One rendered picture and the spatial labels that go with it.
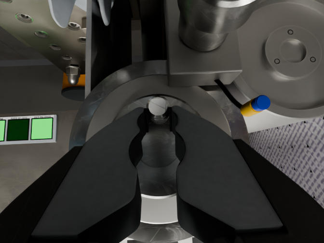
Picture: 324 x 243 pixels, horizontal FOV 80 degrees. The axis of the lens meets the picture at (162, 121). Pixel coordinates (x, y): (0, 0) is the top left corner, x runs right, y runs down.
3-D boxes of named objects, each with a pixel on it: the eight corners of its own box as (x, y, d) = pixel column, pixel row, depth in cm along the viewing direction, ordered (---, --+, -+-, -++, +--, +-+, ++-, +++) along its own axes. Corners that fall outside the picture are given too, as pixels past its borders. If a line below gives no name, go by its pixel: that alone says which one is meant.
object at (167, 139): (100, 195, 13) (110, 90, 14) (108, 190, 15) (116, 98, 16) (209, 202, 13) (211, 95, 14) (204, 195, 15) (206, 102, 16)
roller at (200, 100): (223, 68, 16) (243, 218, 14) (187, 119, 41) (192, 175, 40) (83, 79, 16) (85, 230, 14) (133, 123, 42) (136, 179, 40)
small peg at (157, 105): (173, 99, 11) (165, 121, 11) (171, 109, 14) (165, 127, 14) (151, 91, 12) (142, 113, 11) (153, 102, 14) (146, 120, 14)
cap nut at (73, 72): (77, 65, 49) (76, 82, 49) (83, 71, 53) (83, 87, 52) (62, 66, 49) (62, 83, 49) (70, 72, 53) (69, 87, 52)
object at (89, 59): (92, -76, 20) (90, 98, 17) (131, 46, 43) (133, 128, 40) (87, -76, 20) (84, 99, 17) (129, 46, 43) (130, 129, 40)
